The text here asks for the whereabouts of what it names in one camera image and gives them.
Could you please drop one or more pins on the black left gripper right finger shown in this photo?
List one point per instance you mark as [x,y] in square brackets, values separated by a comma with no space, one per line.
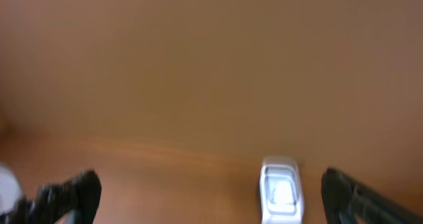
[346,200]

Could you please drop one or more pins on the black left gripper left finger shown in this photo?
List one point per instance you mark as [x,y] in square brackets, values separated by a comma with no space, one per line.
[77,198]

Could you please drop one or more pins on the grey plastic mesh basket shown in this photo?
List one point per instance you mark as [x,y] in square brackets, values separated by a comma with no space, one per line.
[10,188]

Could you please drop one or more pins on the white barcode scanner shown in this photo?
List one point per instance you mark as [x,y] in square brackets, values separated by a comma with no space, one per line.
[281,194]

